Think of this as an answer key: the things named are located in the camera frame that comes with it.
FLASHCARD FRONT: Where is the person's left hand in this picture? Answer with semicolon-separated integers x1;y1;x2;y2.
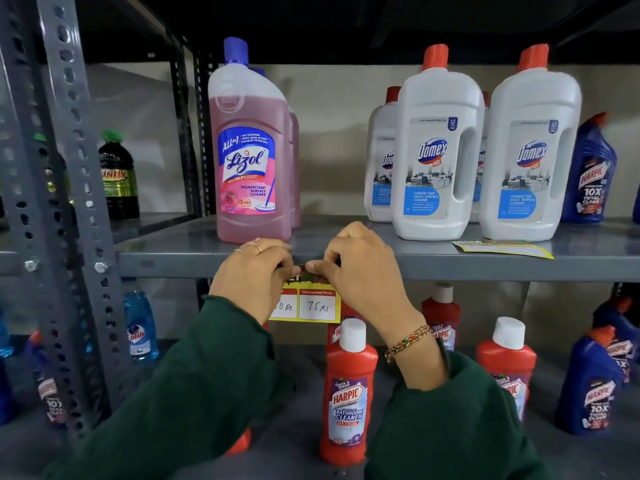
209;238;302;326

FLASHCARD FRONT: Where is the person's right hand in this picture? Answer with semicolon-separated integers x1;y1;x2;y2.
305;222;427;346

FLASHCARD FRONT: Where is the yellow price tag label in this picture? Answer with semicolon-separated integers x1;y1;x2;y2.
269;265;342;324
451;239;555;260

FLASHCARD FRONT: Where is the person's right forearm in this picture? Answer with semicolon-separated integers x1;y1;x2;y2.
364;322;557;480

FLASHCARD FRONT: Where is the person's left forearm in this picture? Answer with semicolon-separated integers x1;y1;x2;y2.
44;295;297;480

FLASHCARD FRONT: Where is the red bathroom cleaner bottle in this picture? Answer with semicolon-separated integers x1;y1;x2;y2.
475;317;538;424
326;302;366;356
319;318;379;467
224;428;253;456
421;283;462;352

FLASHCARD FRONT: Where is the pink floor cleaner bottle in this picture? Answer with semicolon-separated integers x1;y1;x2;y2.
250;67;302;229
208;37;293;245

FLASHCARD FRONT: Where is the white cleaner bottle red cap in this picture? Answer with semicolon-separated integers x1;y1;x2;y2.
479;43;583;243
469;91;491;223
364;86;402;223
391;44;486;242

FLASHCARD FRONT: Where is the grey metal shelf board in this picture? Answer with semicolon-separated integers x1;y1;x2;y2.
115;215;640;284

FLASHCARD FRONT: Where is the grey metal side shelf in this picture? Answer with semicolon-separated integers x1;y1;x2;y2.
0;211;199;276

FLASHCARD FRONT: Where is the blue glass cleaner bottle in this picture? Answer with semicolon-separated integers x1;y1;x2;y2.
123;290;160;363

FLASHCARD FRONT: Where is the dark slotted rack upright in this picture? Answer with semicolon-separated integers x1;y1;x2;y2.
168;35;219;218

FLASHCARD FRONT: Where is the grey metal bottom shelf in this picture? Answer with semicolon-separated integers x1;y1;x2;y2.
0;342;640;480

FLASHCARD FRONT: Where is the dark bottle green cap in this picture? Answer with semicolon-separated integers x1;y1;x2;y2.
98;129;141;221

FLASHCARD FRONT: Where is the grey slotted rack upright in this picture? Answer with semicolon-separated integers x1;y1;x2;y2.
0;0;137;445

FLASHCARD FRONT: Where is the dark metal shelf board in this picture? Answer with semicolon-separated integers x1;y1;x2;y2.
75;0;640;66

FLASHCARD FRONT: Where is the beaded thread bracelet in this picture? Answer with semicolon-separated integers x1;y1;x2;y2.
383;324;432;365

